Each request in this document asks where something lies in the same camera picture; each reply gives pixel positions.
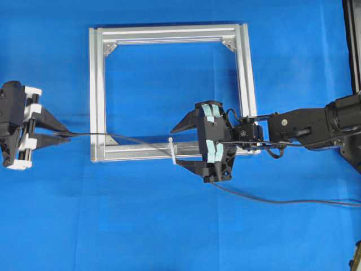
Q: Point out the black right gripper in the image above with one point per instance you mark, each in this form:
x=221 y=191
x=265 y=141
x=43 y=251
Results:
x=214 y=134

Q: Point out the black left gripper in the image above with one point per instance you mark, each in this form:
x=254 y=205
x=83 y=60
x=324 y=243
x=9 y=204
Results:
x=18 y=103

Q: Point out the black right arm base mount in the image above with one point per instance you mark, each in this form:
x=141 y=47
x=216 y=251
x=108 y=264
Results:
x=350 y=151

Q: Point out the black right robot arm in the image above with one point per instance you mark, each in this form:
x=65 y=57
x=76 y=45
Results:
x=337 y=125

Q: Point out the blue table mat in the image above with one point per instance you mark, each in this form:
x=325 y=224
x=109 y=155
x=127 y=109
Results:
x=68 y=213

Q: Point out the white zip tie loop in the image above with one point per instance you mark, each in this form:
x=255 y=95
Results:
x=172 y=150

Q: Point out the silver aluminum extrusion frame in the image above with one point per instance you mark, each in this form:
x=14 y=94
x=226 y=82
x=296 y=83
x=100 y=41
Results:
x=143 y=80

